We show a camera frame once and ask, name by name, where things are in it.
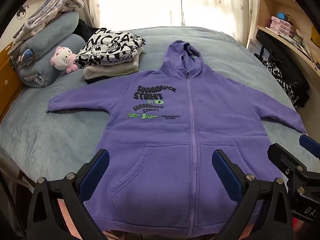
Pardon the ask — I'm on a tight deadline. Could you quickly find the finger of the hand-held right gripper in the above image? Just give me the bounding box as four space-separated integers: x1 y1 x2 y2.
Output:
267 143 311 178
299 133 320 157

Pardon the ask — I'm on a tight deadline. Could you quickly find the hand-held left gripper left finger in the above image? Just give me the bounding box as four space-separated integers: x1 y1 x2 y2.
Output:
26 149 110 240

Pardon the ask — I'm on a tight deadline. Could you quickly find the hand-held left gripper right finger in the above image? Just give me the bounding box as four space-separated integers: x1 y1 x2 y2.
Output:
212 149 293 240

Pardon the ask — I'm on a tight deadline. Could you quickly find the purple zip hoodie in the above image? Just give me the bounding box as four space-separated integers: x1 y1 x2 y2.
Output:
47 41 307 239

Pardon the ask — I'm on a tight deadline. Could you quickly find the grey-blue bed cover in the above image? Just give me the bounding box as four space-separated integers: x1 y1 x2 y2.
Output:
0 26 320 240

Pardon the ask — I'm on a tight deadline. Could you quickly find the black and white patterned cloth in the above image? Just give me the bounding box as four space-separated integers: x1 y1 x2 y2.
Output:
263 60 298 106

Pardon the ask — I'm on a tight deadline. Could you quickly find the black folded garment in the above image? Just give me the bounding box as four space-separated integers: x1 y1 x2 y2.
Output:
85 76 107 85

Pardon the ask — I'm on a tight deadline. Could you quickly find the black bag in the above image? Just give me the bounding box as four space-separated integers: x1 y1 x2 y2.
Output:
254 29 311 108

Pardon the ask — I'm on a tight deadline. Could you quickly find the cream folded garment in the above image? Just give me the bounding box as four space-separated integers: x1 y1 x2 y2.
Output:
83 45 145 79

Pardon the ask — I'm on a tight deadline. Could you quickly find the pale green folded garment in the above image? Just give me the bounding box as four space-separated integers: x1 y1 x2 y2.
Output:
109 64 140 77

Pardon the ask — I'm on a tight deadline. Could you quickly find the yellow bag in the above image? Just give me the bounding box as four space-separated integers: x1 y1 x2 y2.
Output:
310 26 320 44

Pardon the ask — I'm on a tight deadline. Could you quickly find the white and blue carton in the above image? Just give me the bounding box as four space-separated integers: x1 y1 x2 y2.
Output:
247 37 263 56

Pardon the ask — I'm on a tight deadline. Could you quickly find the pink and white cat plush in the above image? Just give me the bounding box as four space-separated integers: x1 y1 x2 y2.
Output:
51 46 79 74

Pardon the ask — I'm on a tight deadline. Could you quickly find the stack of pink boxes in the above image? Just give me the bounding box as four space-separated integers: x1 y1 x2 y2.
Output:
269 16 297 37

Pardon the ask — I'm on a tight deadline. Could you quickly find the black and white printed garment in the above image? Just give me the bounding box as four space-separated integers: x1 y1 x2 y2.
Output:
74 29 147 70

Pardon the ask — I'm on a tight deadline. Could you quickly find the wooden headboard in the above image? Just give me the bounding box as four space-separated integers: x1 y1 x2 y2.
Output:
0 47 26 123

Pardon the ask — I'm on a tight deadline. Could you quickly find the dark cloth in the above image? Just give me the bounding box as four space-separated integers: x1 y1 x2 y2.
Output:
72 19 101 43

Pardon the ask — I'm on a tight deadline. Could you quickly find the wooden bookshelf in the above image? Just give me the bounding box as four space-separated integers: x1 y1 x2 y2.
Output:
246 0 320 120

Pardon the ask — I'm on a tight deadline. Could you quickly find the white floral quilt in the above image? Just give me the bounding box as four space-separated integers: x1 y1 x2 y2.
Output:
12 0 85 47

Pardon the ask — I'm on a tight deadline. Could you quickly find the white leaf print curtain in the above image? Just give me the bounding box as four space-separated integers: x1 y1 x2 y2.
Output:
85 0 261 47

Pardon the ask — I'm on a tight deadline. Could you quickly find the cartoon wall sticker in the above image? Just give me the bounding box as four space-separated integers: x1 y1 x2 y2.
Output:
16 4 28 20

